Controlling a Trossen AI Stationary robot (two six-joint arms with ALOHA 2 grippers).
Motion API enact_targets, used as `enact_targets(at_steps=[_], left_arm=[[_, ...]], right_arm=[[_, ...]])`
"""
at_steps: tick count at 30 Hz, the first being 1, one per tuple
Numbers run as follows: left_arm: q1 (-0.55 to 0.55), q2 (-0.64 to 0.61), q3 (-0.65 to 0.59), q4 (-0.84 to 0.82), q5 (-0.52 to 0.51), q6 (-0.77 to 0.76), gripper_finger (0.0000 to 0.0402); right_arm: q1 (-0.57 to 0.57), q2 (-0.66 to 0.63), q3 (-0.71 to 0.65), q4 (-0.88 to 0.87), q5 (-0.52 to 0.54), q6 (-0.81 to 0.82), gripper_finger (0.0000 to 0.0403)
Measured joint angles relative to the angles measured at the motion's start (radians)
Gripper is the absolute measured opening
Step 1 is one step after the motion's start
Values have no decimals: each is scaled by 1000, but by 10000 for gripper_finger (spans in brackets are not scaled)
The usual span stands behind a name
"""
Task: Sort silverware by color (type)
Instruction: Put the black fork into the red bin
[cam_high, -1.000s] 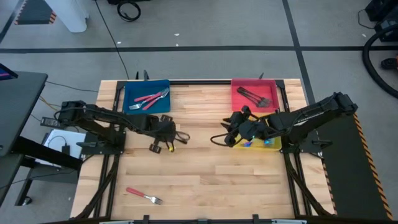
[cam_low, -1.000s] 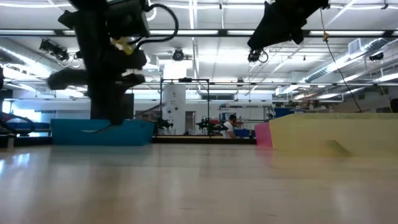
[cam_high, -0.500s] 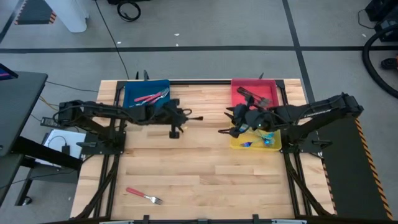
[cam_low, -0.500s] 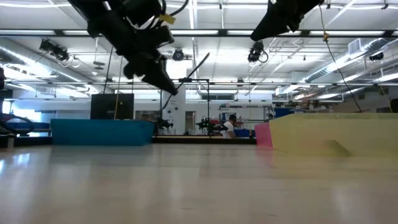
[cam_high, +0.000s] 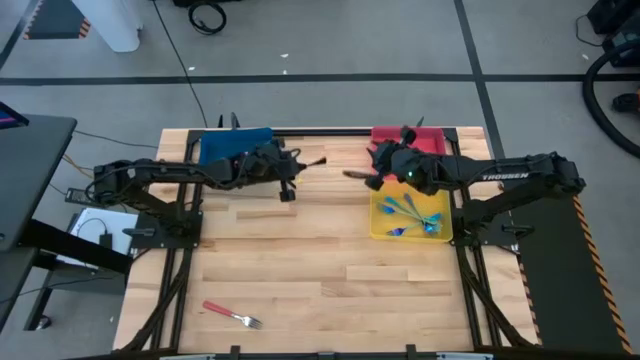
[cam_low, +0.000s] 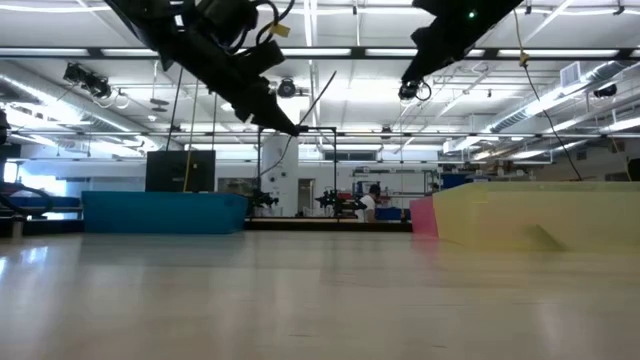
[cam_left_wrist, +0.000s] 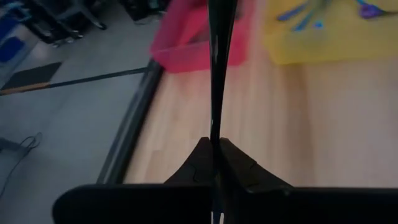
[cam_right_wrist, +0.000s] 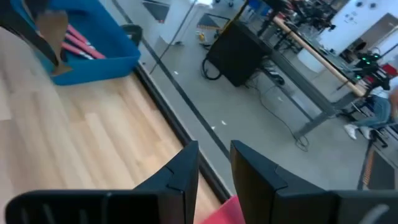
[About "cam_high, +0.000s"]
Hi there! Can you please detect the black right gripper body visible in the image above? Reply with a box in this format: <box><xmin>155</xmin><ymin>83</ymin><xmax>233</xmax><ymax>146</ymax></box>
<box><xmin>367</xmin><ymin>126</ymin><xmax>444</xmax><ymax>197</ymax></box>

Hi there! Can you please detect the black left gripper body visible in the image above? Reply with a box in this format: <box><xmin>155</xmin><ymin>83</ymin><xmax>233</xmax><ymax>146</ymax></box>
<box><xmin>232</xmin><ymin>142</ymin><xmax>304</xmax><ymax>189</ymax></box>

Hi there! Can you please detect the red-handled silver fork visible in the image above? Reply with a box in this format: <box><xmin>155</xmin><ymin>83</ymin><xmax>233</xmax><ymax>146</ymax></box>
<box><xmin>201</xmin><ymin>300</ymin><xmax>264</xmax><ymax>331</ymax></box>

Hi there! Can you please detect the red plastic bin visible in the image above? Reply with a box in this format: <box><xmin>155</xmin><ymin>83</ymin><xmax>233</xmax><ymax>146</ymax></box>
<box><xmin>370</xmin><ymin>125</ymin><xmax>448</xmax><ymax>182</ymax></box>

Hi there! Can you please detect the yellow plastic bin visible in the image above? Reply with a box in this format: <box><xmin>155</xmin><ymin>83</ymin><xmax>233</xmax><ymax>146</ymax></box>
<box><xmin>368</xmin><ymin>180</ymin><xmax>455</xmax><ymax>245</ymax></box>

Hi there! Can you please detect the blue plastic bin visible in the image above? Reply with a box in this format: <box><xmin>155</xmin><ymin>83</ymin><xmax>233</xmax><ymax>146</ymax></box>
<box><xmin>198</xmin><ymin>126</ymin><xmax>276</xmax><ymax>167</ymax></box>

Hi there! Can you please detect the white box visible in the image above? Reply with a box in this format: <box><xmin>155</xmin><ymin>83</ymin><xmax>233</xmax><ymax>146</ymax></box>
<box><xmin>56</xmin><ymin>206</ymin><xmax>140</xmax><ymax>272</ymax></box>

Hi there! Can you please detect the large black hazard-edged mat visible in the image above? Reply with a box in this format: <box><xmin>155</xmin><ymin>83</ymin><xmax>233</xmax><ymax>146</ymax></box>
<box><xmin>499</xmin><ymin>174</ymin><xmax>634</xmax><ymax>355</ymax></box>

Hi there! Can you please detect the black power brick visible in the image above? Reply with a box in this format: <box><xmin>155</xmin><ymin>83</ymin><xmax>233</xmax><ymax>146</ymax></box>
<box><xmin>63</xmin><ymin>186</ymin><xmax>94</xmax><ymax>207</ymax></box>

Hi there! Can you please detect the white pillar base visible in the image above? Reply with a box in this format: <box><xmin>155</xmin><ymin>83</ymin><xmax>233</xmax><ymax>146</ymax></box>
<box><xmin>69</xmin><ymin>0</ymin><xmax>144</xmax><ymax>53</ymax></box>

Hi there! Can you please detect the red and black object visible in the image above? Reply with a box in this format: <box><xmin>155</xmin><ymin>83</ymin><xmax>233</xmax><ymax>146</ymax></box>
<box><xmin>611</xmin><ymin>88</ymin><xmax>640</xmax><ymax>114</ymax></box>

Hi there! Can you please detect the dark grey desk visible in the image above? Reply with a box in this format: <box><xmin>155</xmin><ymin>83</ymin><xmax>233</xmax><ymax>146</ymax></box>
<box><xmin>0</xmin><ymin>113</ymin><xmax>79</xmax><ymax>254</ymax></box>

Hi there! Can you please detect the small hazard-striped floor mat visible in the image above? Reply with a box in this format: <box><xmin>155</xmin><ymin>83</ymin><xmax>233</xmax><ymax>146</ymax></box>
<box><xmin>22</xmin><ymin>0</ymin><xmax>92</xmax><ymax>41</ymax></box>

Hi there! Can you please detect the black equipment case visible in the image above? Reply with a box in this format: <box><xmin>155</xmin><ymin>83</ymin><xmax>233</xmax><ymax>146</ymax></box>
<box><xmin>585</xmin><ymin>0</ymin><xmax>640</xmax><ymax>69</ymax></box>

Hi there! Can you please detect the dark desk monitor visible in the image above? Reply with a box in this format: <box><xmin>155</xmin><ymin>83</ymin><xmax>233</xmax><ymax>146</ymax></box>
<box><xmin>0</xmin><ymin>100</ymin><xmax>30</xmax><ymax>131</ymax></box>

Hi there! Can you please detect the black aluminium table frame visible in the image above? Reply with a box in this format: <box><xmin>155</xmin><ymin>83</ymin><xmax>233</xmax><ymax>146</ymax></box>
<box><xmin>119</xmin><ymin>127</ymin><xmax>540</xmax><ymax>354</ymax></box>

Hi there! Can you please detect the long black floor cable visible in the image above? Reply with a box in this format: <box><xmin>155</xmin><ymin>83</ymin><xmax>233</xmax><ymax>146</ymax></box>
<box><xmin>151</xmin><ymin>0</ymin><xmax>209</xmax><ymax>127</ymax></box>

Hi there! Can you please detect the thin black floor cable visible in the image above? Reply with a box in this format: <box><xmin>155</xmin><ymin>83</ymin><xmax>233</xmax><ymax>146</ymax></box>
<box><xmin>73</xmin><ymin>130</ymin><xmax>160</xmax><ymax>150</ymax></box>

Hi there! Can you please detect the coiled black cable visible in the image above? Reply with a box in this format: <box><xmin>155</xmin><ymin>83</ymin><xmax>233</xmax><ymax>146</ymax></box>
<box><xmin>187</xmin><ymin>0</ymin><xmax>228</xmax><ymax>36</ymax></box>

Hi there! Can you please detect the thick black hose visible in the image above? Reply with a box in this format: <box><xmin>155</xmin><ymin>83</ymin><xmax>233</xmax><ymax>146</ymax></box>
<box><xmin>581</xmin><ymin>38</ymin><xmax>640</xmax><ymax>159</ymax></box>

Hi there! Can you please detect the black desk leg frame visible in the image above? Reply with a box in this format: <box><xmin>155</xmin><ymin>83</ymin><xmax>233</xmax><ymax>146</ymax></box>
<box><xmin>0</xmin><ymin>217</ymin><xmax>135</xmax><ymax>334</ymax></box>

